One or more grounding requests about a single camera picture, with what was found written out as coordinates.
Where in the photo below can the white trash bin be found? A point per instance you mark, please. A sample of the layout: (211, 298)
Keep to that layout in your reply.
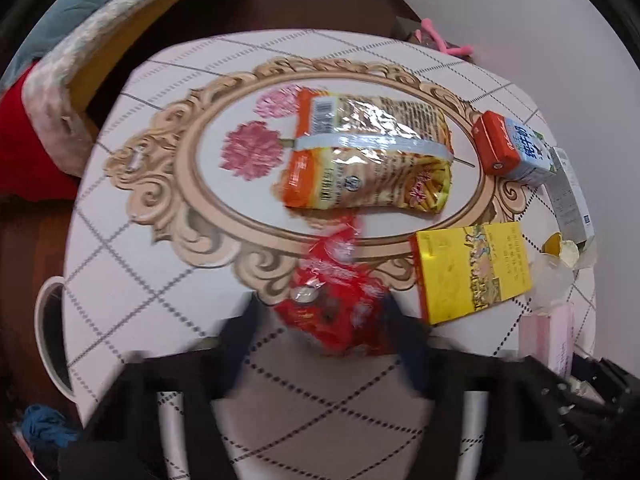
(42, 355)

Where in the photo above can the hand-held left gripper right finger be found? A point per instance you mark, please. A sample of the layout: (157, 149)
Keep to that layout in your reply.
(411, 352)

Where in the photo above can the patterned bed sheet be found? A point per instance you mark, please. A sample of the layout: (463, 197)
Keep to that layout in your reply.
(55, 90)

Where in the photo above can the red and white milk carton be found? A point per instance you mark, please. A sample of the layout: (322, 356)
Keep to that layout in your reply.
(515, 147)

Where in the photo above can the orange snack bag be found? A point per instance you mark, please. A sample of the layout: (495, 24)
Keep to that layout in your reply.
(367, 152)

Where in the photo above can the red blanket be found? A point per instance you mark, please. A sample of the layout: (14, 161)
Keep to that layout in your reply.
(27, 150)

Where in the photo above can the red snack wrapper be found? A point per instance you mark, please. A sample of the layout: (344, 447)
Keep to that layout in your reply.
(332, 292)

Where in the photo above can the small cardboard box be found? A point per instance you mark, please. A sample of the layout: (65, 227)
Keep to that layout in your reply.
(407, 27)

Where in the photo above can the white and grey box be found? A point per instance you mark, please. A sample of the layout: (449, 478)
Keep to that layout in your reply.
(570, 195)

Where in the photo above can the dark bin liner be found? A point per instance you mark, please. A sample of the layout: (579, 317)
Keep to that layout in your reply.
(52, 335)

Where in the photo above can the pink box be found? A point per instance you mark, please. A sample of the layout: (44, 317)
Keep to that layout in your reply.
(550, 335)

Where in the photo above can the blue duvet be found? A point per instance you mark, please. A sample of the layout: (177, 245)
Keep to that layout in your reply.
(75, 5)

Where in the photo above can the yellow broken shell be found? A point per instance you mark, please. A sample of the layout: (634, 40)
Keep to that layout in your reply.
(562, 250)

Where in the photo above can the wooden bed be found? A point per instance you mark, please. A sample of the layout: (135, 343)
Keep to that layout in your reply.
(130, 42)

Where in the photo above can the clear plastic wrap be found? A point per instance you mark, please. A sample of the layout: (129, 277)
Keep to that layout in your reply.
(552, 282)

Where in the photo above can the pink plastic toy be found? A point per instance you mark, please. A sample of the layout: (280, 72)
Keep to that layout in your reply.
(450, 45)

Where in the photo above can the blue clothing pile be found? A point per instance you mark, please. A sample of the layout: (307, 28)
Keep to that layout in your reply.
(47, 427)

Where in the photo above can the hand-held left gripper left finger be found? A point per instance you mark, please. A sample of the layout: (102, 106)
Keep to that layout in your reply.
(240, 341)

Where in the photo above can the yellow cardboard box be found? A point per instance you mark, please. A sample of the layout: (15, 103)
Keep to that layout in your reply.
(470, 272)

